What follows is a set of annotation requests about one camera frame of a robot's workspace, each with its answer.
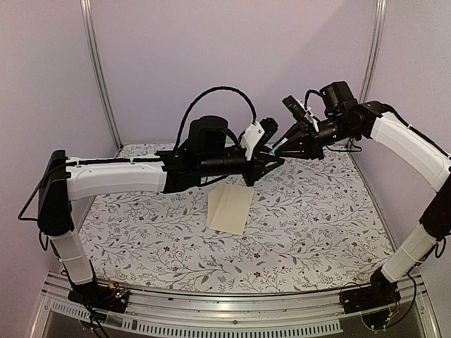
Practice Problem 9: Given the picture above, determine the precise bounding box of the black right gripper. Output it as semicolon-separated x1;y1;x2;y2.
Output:
273;114;358;161

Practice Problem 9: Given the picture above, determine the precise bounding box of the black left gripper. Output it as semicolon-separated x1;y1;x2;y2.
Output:
200;146;285;186

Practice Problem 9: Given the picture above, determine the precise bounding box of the green white glue stick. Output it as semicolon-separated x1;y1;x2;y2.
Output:
268;137;288;156

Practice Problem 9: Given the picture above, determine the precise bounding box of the cream paper envelope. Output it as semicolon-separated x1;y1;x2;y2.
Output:
206;182;254;235

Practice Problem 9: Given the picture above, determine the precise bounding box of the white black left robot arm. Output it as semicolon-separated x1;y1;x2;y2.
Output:
32;115;283;306

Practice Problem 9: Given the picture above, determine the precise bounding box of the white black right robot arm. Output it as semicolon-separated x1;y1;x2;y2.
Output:
274;81;450;307

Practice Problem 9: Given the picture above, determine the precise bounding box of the floral patterned table mat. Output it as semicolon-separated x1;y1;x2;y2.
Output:
80;152;393;293

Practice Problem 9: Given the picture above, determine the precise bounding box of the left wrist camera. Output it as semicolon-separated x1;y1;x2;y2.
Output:
238;118;278;161

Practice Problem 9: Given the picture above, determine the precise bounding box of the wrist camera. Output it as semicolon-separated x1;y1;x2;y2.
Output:
282;95;320;133
238;118;278;161

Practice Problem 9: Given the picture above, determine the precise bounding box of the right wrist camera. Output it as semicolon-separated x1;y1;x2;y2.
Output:
282;95;320;133

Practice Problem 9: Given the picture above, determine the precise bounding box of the right aluminium frame post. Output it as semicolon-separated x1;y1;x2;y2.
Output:
359;0;388;102

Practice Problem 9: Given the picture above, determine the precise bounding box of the aluminium frame post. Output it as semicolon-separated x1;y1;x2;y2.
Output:
80;0;123;150
359;0;388;102

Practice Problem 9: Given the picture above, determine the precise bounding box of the front aluminium rail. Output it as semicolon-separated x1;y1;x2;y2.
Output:
29;273;444;337

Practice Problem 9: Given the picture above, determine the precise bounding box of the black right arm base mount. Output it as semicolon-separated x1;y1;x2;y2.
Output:
339;273;401;331

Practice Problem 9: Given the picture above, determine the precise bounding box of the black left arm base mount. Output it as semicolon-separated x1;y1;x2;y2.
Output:
68;278;130;313

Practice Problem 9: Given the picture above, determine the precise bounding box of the left aluminium frame post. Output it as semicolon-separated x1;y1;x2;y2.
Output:
80;0;123;150

